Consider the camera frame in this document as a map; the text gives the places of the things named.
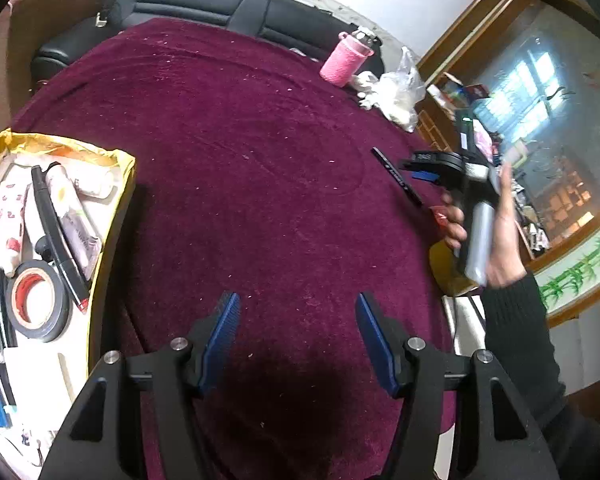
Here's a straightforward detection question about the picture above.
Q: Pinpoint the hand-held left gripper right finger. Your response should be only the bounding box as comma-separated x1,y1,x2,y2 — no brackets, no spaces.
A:
355,292,561,480

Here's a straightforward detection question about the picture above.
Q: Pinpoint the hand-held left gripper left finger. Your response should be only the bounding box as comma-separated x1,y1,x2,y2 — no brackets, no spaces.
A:
39,291,242,480

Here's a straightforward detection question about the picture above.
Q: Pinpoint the black marker pen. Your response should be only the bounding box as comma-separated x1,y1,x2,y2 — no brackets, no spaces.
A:
371,146,425,207

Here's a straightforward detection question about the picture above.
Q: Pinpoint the black electrical tape roll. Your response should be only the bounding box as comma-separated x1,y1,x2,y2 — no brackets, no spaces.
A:
5,260,72,343

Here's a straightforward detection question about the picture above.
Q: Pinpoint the white tray with yellow rim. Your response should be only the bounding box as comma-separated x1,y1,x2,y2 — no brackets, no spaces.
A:
0,129,137,466

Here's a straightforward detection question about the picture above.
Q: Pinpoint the black pen with red end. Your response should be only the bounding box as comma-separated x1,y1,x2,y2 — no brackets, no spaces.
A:
30,162,91,313

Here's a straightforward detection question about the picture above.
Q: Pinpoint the person's right forearm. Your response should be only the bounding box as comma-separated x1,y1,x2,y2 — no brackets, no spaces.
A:
480,270,600,480

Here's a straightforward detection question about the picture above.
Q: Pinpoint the person's right hand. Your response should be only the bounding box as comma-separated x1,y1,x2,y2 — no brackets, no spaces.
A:
439,162,528,290

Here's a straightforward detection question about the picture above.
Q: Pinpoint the yellow stool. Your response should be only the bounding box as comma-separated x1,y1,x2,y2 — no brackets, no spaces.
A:
427,240,486,356

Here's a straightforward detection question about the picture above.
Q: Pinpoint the white plastic bag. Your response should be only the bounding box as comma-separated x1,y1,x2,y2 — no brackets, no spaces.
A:
357,46,428,133

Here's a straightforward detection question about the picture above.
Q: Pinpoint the pile of small boxes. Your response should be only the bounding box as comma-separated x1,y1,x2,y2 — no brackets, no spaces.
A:
425,72,521,161

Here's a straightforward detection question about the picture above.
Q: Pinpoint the pink bottle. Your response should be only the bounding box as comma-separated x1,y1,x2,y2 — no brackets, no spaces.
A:
319,30,377,87

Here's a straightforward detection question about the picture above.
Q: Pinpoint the wooden glass-front cabinet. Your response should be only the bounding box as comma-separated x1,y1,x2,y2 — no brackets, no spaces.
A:
415,0,600,321

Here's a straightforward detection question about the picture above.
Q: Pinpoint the small beige stick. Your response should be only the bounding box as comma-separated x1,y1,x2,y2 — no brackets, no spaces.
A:
57,352,77,402

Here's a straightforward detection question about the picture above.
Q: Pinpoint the maroon blanket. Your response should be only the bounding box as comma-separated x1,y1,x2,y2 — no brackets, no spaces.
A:
10,17,461,480

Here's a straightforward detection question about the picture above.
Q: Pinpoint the black leather sofa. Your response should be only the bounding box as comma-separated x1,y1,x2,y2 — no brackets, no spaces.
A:
30,0,386,81

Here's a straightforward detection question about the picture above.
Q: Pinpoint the brown chair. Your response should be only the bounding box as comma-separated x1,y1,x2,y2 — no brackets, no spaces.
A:
0,0,123,136

